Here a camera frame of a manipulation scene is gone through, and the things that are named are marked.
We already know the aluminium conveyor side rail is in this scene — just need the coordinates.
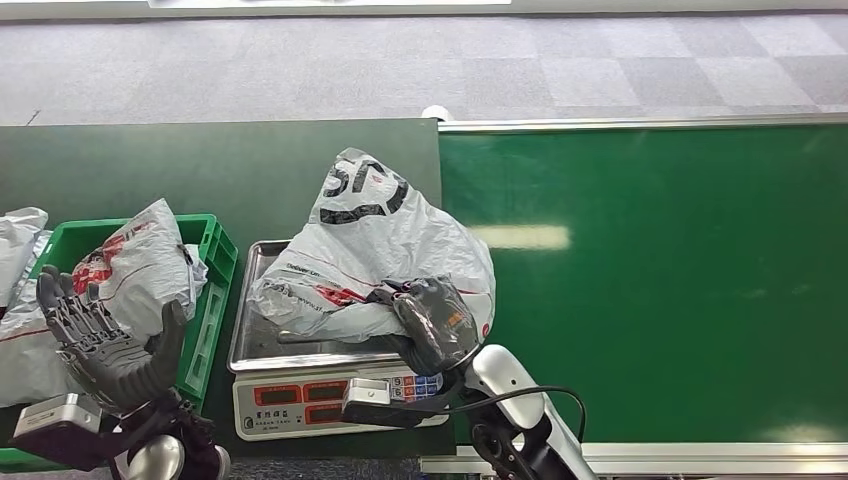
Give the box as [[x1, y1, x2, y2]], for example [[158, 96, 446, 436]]
[[437, 112, 848, 134], [418, 442, 848, 478]]

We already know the steel scale tray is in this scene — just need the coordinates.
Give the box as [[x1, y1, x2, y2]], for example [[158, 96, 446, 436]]
[[227, 239, 407, 374]]

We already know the green plastic crate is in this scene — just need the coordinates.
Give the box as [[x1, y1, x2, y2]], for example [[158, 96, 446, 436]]
[[0, 213, 239, 473]]

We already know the white electronic scale body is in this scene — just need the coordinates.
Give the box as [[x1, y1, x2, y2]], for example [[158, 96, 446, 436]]
[[231, 361, 450, 443]]

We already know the green conveyor belt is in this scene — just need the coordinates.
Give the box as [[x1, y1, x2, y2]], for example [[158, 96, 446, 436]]
[[438, 124, 848, 445]]

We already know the crumpled pale grey bag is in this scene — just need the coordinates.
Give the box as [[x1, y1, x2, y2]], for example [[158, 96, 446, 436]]
[[0, 207, 52, 309]]

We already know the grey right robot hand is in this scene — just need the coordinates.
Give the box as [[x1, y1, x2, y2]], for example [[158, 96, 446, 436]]
[[367, 276, 482, 378]]

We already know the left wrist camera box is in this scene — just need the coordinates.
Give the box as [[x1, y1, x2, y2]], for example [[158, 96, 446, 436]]
[[9, 393, 115, 473]]

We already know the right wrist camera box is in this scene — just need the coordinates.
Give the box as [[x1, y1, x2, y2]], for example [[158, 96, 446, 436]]
[[341, 377, 453, 431]]

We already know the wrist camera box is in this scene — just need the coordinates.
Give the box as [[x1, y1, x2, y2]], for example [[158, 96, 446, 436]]
[[9, 393, 115, 473], [341, 377, 453, 431]]

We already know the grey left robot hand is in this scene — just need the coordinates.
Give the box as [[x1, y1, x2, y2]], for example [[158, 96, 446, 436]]
[[36, 264, 191, 416]]

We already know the grey bag with black logo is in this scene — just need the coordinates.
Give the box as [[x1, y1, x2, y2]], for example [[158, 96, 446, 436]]
[[246, 146, 497, 346]]

